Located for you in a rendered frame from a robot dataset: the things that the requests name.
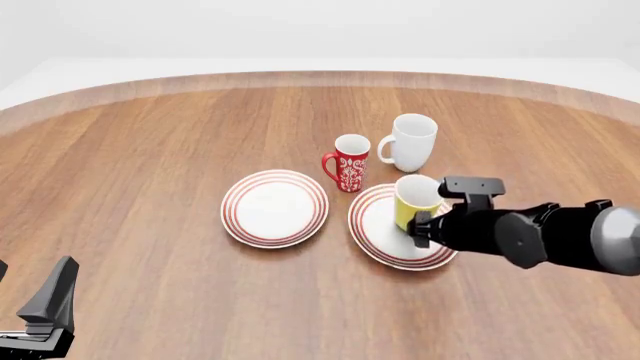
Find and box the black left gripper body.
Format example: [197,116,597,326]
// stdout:
[0,326,76,360]

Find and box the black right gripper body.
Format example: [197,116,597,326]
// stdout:
[406,210,450,249]

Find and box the yellow and white mug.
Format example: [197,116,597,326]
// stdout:
[393,173,446,233]

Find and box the white plate with red rings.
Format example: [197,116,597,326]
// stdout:
[347,182,460,273]
[220,168,331,250]

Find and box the red patterned mug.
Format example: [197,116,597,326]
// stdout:
[321,133,372,194]

